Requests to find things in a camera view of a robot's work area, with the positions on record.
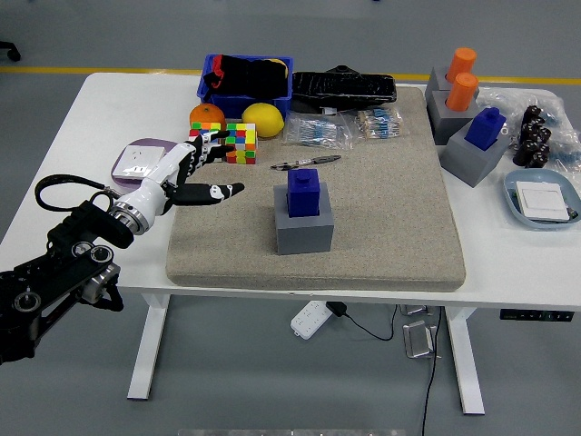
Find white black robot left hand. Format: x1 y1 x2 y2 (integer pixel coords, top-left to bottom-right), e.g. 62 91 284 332
120 130 246 220

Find blue square seal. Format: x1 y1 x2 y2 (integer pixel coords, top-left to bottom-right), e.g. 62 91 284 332
463 106 507 152
286 167 322 218

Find grey cube seal holder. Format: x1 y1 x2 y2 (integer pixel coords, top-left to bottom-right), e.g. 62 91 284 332
426 89 482 146
439 121 512 188
425 66 480 99
272 183 336 256

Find orange cylinder seal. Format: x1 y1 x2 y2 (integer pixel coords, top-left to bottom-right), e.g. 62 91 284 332
446 46 478 84
445 72 480 113

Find purple tray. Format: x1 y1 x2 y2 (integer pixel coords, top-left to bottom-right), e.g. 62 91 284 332
110 137 182 197

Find colourful puzzle cube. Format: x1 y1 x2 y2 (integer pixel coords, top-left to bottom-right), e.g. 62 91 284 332
189 121 227 164
224 122 259 165

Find orange fruit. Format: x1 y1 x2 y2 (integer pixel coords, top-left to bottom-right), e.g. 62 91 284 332
189 103 227 131

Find blue plastic bin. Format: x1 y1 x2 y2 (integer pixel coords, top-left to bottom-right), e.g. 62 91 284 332
196 54 295 120

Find yellow lemon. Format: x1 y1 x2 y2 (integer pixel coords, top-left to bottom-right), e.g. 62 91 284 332
241 103 286 139

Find black red cloth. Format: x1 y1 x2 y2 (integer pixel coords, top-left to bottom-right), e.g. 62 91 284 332
202 54 289 99

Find white table leg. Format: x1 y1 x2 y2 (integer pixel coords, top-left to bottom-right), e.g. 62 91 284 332
126 292 172 401
443 307 486 415

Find black pen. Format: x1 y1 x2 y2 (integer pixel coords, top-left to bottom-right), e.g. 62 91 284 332
271 154 342 172

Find clear bag blue resistors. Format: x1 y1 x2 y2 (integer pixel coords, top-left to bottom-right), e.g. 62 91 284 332
281 112 354 152

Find white power strip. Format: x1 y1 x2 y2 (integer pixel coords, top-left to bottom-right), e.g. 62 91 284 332
290 300 331 341

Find grey-brown foam mat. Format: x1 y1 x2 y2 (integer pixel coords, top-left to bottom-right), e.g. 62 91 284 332
165 85 468 293

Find clear bag mixed resistors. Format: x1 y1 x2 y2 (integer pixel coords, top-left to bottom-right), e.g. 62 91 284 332
351 107 409 141

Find light blue tray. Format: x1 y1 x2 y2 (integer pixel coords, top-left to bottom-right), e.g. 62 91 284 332
503 169 581 232

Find clear plastic bag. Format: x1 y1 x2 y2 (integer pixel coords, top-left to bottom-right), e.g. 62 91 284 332
476 86 564 137

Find black table control panel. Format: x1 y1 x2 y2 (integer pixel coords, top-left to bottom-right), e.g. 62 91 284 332
499 308 576 322

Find clear bag blue parts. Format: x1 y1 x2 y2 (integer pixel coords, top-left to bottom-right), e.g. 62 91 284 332
547 113 581 176

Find white wall socket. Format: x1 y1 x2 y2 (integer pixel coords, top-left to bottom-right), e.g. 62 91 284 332
112 144 167 181

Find black plug with cord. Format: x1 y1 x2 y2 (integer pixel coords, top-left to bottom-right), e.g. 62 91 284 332
326 302 399 342

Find large metal floor bracket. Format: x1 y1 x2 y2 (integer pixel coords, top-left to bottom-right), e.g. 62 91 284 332
402 320 439 360

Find black floor cable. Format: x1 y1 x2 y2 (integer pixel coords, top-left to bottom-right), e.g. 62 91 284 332
420 307 444 436

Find white switch panel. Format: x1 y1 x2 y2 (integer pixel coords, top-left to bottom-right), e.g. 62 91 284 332
515 180 572 223

